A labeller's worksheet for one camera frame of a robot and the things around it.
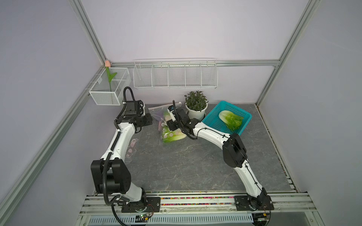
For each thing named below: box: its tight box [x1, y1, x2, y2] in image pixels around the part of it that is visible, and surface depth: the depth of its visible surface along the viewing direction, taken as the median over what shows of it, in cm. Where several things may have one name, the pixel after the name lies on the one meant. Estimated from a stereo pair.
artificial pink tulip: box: [104, 59, 118, 92], surface depth 91 cm
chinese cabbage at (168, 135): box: [161, 125, 188, 144], surface depth 93 cm
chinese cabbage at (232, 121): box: [218, 110, 244, 132], surface depth 104 cm
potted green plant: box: [184, 90, 209, 121], surface depth 101 cm
